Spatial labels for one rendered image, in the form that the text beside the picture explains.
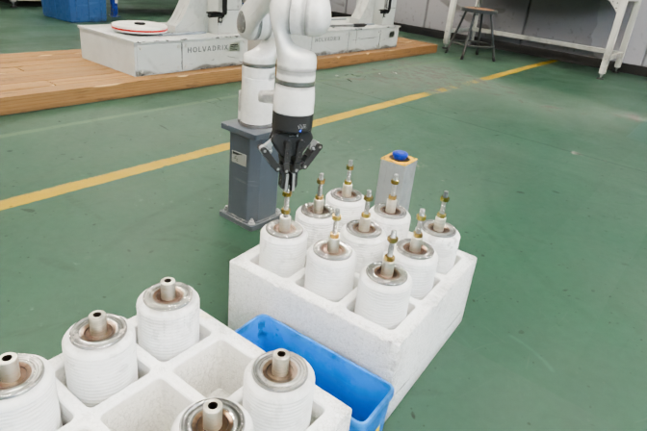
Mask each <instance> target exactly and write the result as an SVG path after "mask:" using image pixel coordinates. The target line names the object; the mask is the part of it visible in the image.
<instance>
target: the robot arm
mask: <svg viewBox="0 0 647 431"><path fill-rule="evenodd" d="M330 23H331V8H330V2H329V0H246V1H245V2H244V4H243V5H242V7H241V8H240V10H239V13H238V16H237V23H236V26H237V31H238V33H239V35H240V36H241V37H242V38H245V39H249V40H260V43H259V44H258V45H257V46H256V47H255V48H253V49H252V50H250V51H247V52H245V53H244V54H243V62H242V64H243V65H242V89H240V90H239V107H238V122H239V123H240V124H241V125H242V126H244V127H246V128H249V129H268V128H271V127H272V132H271V134H270V136H269V140H268V141H266V142H265V143H264V144H262V143H260V144H258V145H257V148H258V149H259V151H260V152H261V154H262V155H263V156H264V158H265V159H266V160H267V162H268V163H269V164H270V166H271V167H272V168H273V169H274V170H275V171H276V172H278V171H279V181H278V185H279V187H281V189H282V190H283V191H288V187H289V185H290V191H292V190H295V188H296V187H297V184H298V172H299V171H300V170H302V169H306V168H307V167H308V166H309V165H310V164H311V163H312V162H313V160H314V159H315V158H316V156H317V155H318V154H319V152H320V151H321V150H322V148H323V145H322V144H320V143H319V142H318V141H317V140H314V139H313V135H312V131H311V130H312V126H313V115H314V105H315V78H316V68H317V57H316V54H315V53H314V52H312V51H310V50H307V49H305V48H302V47H299V46H297V45H296V44H294V42H293V41H292V38H291V35H290V34H292V35H300V36H308V37H319V36H322V35H323V34H324V33H325V32H326V31H327V30H328V28H329V26H330ZM276 59H277V66H276V82H275V87H274V80H275V63H276ZM272 146H273V147H274V148H275V150H276V151H277V153H278V159H279V163H277V162H276V160H275V159H274V157H273V156H272V154H271V153H272ZM307 146H308V148H307ZM306 148H307V149H306ZM305 149H306V151H305V152H304V150H305ZM303 152H304V153H303ZM302 153H303V155H302ZM289 169H290V170H289Z"/></svg>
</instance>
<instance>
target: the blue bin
mask: <svg viewBox="0 0 647 431"><path fill-rule="evenodd" d="M234 332H236V333H237V334H239V335H240V336H242V337H243V338H245V339H247V340H248V341H250V342H252V343H253V344H255V345H256V346H258V347H259V348H261V349H262V350H264V351H265V352H268V351H272V350H276V349H279V348H283V349H286V350H288V351H291V352H294V353H296V354H297V355H299V356H301V357H302V358H304V359H305V360H306V361H307V362H308V363H309V365H310V366H311V367H312V369H313V370H314V373H315V385H317V386H318V387H320V388H321V389H322V390H324V391H325V392H327V393H329V394H331V395H332V396H334V397H335V398H337V399H338V400H340V401H342V402H343V403H345V404H346V405H348V406H349V407H351V417H350V423H349V431H382V428H383V424H384V421H385V418H386V414H387V410H388V406H389V402H390V401H391V400H392V398H393V396H394V392H395V389H394V387H393V385H392V384H390V383H389V382H387V381H385V380H384V379H382V378H380V377H378V376H376V375H375V374H373V373H371V372H369V371H367V370H366V369H364V368H362V367H360V366H359V365H357V364H355V363H353V362H351V361H350V360H348V359H346V358H344V357H343V356H341V355H339V354H337V353H335V352H334V351H332V350H330V349H328V348H326V347H325V346H323V345H321V344H319V343H317V342H315V341H313V340H311V339H309V338H308V337H306V336H304V335H302V334H300V332H298V331H296V330H294V329H292V328H291V327H289V326H287V325H285V324H284V323H282V322H280V321H278V320H276V319H275V318H273V317H270V316H268V315H265V314H261V315H258V316H256V317H254V318H253V319H252V320H250V321H249V322H247V323H246V324H244V325H243V326H241V327H240V328H239V329H237V330H236V331H234Z"/></svg>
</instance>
